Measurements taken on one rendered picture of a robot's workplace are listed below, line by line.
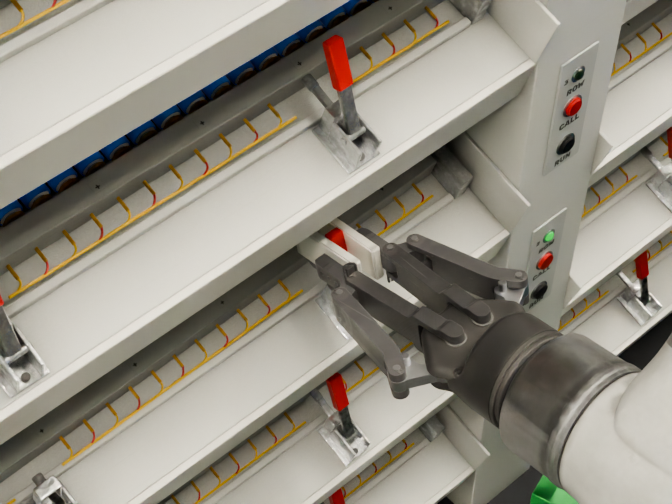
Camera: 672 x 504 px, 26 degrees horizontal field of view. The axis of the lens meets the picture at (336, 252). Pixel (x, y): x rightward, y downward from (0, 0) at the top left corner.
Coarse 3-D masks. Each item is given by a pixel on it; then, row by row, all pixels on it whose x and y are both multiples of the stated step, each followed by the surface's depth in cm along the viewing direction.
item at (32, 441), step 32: (384, 192) 115; (352, 224) 114; (288, 256) 111; (256, 288) 110; (192, 320) 108; (224, 320) 110; (160, 352) 106; (96, 384) 104; (128, 384) 105; (64, 416) 103; (128, 416) 105; (0, 448) 101; (32, 448) 101; (0, 480) 101
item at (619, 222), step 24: (648, 144) 146; (624, 168) 146; (648, 168) 146; (600, 192) 144; (624, 192) 144; (648, 192) 145; (600, 216) 143; (624, 216) 144; (648, 216) 144; (600, 240) 142; (624, 240) 142; (648, 240) 143; (576, 264) 140; (600, 264) 141; (624, 264) 144; (576, 288) 134
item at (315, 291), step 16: (432, 208) 118; (416, 224) 117; (320, 288) 113; (304, 304) 112; (272, 320) 111; (256, 336) 110; (224, 352) 109; (208, 368) 108; (176, 384) 107; (160, 400) 106; (144, 416) 106; (112, 432) 105; (96, 448) 104; (16, 496) 101
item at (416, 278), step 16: (384, 256) 105; (400, 256) 104; (400, 272) 104; (416, 272) 103; (432, 272) 103; (416, 288) 104; (432, 288) 102; (448, 288) 101; (432, 304) 103; (464, 304) 99; (480, 304) 99; (480, 320) 98
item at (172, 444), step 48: (432, 192) 119; (480, 192) 119; (480, 240) 118; (288, 288) 113; (288, 336) 111; (336, 336) 112; (144, 384) 107; (192, 384) 108; (240, 384) 109; (288, 384) 109; (96, 432) 105; (144, 432) 106; (192, 432) 106; (240, 432) 108; (96, 480) 104; (144, 480) 104
